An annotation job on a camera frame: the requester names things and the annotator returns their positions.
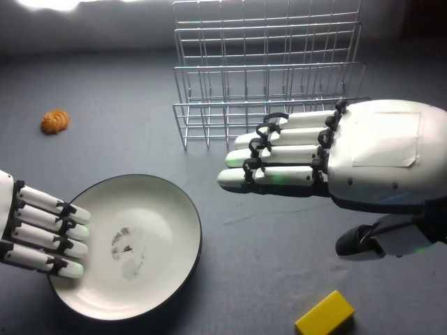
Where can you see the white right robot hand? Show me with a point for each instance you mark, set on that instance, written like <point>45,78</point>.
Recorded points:
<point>373,153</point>

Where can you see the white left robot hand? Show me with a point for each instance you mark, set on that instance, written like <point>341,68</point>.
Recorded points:
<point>35,227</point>

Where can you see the white plate with dark smudge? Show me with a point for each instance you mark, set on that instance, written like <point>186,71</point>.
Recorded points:
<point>139,216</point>

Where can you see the orange swirl cookie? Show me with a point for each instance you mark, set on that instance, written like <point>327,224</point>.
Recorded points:
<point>55,122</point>

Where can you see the yellow rectangular block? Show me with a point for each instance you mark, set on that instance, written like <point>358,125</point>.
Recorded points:
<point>324,314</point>

